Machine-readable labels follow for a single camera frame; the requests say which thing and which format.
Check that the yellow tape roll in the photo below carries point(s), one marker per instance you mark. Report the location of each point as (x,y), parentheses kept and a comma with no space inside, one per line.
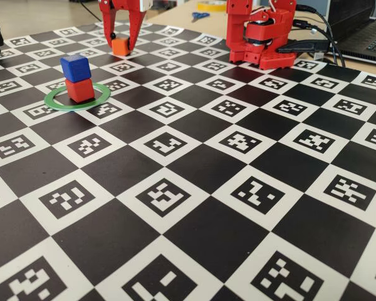
(213,5)

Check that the blue cube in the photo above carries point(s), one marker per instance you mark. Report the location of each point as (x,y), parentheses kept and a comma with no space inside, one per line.
(76,69)

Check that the blue scissors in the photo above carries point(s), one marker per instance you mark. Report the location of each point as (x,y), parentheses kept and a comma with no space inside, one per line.
(200,15)

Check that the black white marker mat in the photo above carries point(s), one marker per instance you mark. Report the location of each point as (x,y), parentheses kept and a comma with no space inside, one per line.
(188,219)

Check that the orange cube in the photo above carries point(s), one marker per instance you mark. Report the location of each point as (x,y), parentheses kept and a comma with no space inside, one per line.
(120,47)

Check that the black laptop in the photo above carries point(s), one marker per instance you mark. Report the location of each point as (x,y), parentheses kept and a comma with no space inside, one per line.
(357,19)

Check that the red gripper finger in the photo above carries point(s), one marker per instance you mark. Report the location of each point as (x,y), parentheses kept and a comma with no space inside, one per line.
(107,22)
(136,25)

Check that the red cube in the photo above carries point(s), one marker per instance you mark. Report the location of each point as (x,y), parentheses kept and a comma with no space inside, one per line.
(80,91)

